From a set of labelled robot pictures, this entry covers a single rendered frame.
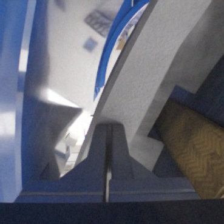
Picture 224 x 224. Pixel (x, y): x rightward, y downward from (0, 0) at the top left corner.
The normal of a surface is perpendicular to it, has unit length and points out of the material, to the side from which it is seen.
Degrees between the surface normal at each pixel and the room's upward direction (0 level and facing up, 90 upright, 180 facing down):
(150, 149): 90
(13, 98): 90
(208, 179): 115
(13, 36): 90
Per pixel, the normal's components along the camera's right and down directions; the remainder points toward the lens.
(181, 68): 0.00, 0.29
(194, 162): -0.92, -0.38
